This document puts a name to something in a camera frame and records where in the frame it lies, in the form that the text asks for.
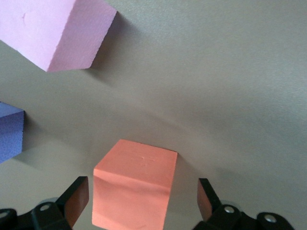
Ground orange foam cube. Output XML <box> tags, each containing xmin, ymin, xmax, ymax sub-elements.
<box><xmin>92</xmin><ymin>138</ymin><xmax>178</xmax><ymax>228</ymax></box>

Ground pink foam cube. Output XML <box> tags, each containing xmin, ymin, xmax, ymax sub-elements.
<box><xmin>0</xmin><ymin>0</ymin><xmax>118</xmax><ymax>73</ymax></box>

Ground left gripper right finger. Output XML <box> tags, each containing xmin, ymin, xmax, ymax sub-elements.
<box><xmin>194</xmin><ymin>178</ymin><xmax>243</xmax><ymax>230</ymax></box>

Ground purple foam cube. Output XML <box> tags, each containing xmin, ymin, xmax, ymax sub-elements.
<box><xmin>0</xmin><ymin>101</ymin><xmax>26</xmax><ymax>165</ymax></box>

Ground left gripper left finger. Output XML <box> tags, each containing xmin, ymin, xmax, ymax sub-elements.
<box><xmin>31</xmin><ymin>176</ymin><xmax>90</xmax><ymax>230</ymax></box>

